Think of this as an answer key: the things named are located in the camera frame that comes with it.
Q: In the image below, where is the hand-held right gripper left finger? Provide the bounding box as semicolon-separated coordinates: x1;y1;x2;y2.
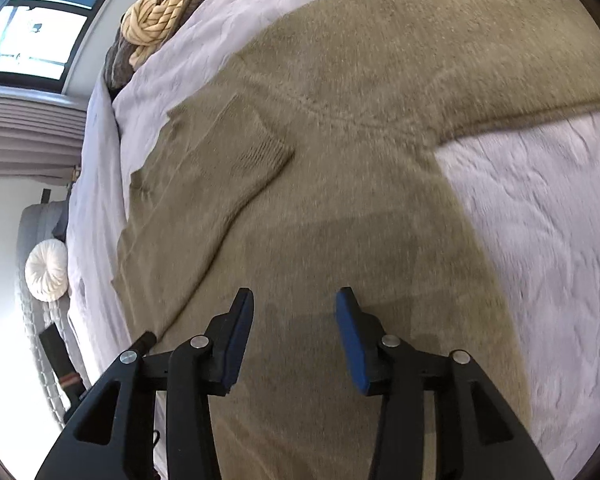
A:
34;287;255;480

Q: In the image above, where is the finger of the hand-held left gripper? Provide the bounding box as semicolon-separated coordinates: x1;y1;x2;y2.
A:
131;330;157;356

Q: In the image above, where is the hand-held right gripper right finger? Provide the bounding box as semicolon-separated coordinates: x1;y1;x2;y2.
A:
335;287;557;480

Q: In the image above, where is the olive knit sweater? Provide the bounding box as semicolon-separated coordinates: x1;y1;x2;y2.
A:
111;0;600;480

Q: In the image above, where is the grey quilted sofa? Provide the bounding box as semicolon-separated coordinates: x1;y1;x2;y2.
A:
15;200;88;426

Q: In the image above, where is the round white cushion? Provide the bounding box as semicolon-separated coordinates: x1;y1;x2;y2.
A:
25;240;70;302

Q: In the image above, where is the pale grey bed sheet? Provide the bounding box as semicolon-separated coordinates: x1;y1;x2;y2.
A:
67;67;133;361

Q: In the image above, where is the lavender embossed blanket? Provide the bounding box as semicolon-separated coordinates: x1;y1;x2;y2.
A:
67;0;600;480

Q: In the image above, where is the grey curtain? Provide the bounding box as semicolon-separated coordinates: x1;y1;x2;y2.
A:
0;85;88;173

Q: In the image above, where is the brown fuzzy pillow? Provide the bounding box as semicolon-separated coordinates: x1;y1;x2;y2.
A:
102;0;231;92

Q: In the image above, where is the beige knot pillow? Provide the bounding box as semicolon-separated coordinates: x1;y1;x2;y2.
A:
120;0;238;68

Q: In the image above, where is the black framed window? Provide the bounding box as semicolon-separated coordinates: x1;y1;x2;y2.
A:
0;0;137;82

